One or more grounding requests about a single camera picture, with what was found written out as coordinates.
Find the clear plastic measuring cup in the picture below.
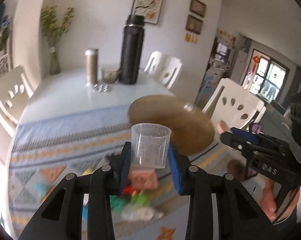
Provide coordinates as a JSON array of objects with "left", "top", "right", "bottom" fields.
[{"left": 131, "top": 123, "right": 172, "bottom": 169}]

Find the person's right hand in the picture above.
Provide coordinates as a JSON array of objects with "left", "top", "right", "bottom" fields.
[{"left": 216, "top": 119, "right": 277, "bottom": 223}]

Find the pink eraser block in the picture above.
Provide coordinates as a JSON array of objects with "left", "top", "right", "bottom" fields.
[{"left": 129, "top": 169, "right": 159, "bottom": 191}]

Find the brown ribbed bowl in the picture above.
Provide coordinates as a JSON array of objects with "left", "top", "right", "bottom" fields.
[{"left": 128, "top": 95, "right": 215, "bottom": 156}]

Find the white chair right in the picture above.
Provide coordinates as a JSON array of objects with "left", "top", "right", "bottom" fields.
[{"left": 202, "top": 78, "right": 266, "bottom": 129}]

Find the white chair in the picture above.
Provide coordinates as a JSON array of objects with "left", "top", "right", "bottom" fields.
[
  {"left": 0, "top": 66, "right": 34, "bottom": 137},
  {"left": 202, "top": 78, "right": 266, "bottom": 129},
  {"left": 143, "top": 51, "right": 182, "bottom": 89}
]

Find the patterned blue table mat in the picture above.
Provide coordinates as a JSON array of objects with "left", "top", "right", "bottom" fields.
[{"left": 8, "top": 106, "right": 241, "bottom": 240}]

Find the small grey glass bowl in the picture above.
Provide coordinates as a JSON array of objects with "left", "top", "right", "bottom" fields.
[{"left": 101, "top": 67, "right": 121, "bottom": 84}]

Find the white chair far middle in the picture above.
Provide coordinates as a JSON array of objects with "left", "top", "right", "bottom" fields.
[{"left": 143, "top": 51, "right": 182, "bottom": 89}]

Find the beige steel tumbler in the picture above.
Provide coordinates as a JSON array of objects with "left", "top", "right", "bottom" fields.
[{"left": 85, "top": 48, "right": 98, "bottom": 87}]

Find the black thermos bottle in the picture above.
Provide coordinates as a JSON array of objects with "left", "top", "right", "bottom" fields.
[{"left": 119, "top": 14, "right": 144, "bottom": 85}]

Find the lower small framed picture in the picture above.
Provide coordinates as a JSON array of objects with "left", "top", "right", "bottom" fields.
[{"left": 185, "top": 15, "right": 204, "bottom": 35}]

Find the small framed picture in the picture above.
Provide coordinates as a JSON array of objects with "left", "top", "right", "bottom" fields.
[
  {"left": 189, "top": 0, "right": 206, "bottom": 18},
  {"left": 185, "top": 15, "right": 204, "bottom": 35}
]

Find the white chair far left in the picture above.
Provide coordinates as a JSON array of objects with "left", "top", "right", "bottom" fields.
[{"left": 0, "top": 66, "right": 34, "bottom": 137}]

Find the upper small framed picture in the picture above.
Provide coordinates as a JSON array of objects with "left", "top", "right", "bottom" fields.
[{"left": 189, "top": 0, "right": 206, "bottom": 18}]

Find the green glass flower vase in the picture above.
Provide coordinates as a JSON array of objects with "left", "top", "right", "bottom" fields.
[{"left": 40, "top": 5, "right": 74, "bottom": 75}]

